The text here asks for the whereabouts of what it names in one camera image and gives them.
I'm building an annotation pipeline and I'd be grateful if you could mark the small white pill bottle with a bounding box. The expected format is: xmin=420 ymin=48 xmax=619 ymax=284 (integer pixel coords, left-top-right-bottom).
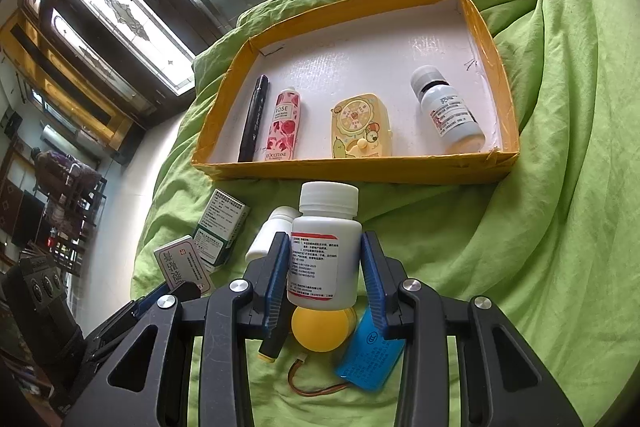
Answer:
xmin=245 ymin=206 xmax=301 ymax=264

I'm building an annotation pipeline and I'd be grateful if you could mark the golden framed wooden panel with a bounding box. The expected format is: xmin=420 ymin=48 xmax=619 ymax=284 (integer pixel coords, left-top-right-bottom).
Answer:
xmin=0 ymin=9 xmax=146 ymax=152

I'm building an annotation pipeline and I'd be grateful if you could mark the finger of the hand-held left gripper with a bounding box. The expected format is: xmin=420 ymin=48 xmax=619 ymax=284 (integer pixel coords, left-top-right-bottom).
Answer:
xmin=82 ymin=282 xmax=201 ymax=383

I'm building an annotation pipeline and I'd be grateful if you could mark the yellow cartoon case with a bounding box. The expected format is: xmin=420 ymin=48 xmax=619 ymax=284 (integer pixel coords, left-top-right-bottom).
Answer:
xmin=330 ymin=93 xmax=396 ymax=158

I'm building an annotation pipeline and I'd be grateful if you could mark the thin black cosmetic pen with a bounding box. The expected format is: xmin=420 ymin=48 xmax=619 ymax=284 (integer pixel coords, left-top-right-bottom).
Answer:
xmin=237 ymin=74 xmax=271 ymax=164

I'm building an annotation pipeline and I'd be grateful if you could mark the large white pill bottle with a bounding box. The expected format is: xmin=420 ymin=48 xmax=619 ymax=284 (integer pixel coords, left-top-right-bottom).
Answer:
xmin=286 ymin=182 xmax=363 ymax=310

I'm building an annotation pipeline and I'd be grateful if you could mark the white medicine box pink stripe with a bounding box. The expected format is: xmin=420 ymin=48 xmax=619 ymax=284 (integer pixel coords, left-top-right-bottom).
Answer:
xmin=152 ymin=234 xmax=213 ymax=295

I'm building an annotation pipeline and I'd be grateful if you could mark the green bedsheet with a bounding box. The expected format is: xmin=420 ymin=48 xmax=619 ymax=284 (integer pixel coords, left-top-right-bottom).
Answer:
xmin=130 ymin=0 xmax=640 ymax=427

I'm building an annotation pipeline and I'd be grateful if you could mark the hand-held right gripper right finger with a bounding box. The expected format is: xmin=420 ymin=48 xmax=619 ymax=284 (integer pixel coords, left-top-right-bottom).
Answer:
xmin=361 ymin=231 xmax=583 ymax=427

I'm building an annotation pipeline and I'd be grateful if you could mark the black television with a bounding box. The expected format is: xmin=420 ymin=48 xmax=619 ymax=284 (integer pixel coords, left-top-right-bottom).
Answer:
xmin=10 ymin=189 xmax=47 ymax=250

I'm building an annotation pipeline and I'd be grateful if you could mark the grey bottle black neck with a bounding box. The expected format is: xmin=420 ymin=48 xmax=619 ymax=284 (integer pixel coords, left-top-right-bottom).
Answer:
xmin=410 ymin=65 xmax=487 ymax=155

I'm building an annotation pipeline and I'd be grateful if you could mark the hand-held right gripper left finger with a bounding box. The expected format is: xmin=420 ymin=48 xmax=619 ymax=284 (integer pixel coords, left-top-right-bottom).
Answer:
xmin=62 ymin=231 xmax=292 ymax=427

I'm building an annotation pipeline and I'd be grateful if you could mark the dark wooden chair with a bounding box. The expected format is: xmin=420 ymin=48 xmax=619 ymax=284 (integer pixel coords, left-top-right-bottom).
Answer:
xmin=47 ymin=174 xmax=108 ymax=280

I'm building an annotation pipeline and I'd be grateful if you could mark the blue battery pack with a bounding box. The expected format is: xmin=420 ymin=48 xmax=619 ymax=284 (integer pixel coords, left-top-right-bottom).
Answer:
xmin=287 ymin=307 xmax=407 ymax=400

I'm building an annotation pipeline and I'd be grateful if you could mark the green white medicine box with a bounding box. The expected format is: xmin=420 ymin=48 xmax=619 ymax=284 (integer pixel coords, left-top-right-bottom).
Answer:
xmin=194 ymin=188 xmax=251 ymax=268

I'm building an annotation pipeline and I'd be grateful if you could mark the black marker yellow cap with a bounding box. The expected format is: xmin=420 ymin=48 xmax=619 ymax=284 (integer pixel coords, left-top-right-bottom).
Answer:
xmin=257 ymin=329 xmax=288 ymax=363

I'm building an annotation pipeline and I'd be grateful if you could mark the yellow cardboard tray box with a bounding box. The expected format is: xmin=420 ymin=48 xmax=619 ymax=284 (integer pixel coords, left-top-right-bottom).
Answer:
xmin=191 ymin=0 xmax=521 ymax=185

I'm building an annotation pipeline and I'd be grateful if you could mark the pink rose print bottle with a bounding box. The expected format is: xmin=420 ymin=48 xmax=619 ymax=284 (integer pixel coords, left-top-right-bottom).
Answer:
xmin=260 ymin=88 xmax=302 ymax=162

